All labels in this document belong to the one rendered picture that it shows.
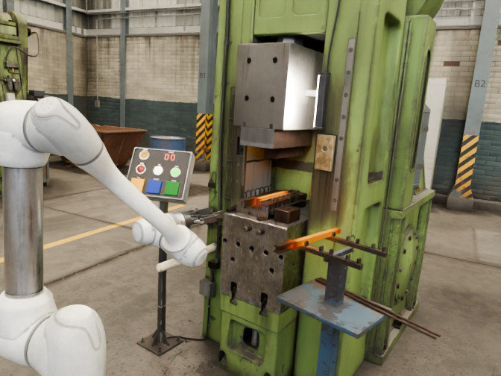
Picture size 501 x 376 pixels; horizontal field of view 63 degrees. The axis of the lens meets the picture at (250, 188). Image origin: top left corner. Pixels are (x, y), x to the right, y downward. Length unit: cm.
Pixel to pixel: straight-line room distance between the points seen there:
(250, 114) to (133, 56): 878
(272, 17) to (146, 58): 835
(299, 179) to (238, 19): 96
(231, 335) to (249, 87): 134
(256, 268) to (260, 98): 84
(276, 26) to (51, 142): 137
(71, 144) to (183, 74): 866
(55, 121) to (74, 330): 55
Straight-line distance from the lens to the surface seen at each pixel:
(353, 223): 200
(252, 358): 234
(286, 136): 209
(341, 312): 178
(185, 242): 140
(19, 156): 124
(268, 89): 200
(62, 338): 125
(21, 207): 128
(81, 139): 114
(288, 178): 251
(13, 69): 680
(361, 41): 199
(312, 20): 210
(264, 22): 224
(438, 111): 719
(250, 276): 212
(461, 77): 785
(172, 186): 221
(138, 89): 1057
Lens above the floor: 146
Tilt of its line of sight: 11 degrees down
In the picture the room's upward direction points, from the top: 4 degrees clockwise
